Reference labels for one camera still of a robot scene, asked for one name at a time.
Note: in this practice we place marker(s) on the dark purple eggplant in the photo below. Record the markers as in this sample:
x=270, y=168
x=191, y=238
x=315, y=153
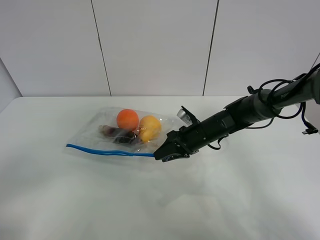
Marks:
x=119, y=135

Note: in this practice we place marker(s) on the orange fruit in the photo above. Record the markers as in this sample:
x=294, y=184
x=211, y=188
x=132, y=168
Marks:
x=127, y=119

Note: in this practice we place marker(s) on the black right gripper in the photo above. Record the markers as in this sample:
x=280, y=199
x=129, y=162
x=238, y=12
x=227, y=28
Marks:
x=189, y=139

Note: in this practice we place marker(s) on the yellow lemon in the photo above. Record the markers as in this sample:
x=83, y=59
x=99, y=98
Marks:
x=149, y=128

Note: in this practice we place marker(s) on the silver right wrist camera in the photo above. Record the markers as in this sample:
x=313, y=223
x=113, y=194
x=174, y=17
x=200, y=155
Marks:
x=187, y=117

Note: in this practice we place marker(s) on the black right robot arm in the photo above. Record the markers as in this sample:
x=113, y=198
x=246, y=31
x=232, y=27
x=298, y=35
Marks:
x=261, y=104

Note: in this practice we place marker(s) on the clear zip bag blue seal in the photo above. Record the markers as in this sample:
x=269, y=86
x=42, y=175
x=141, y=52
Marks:
x=89, y=140

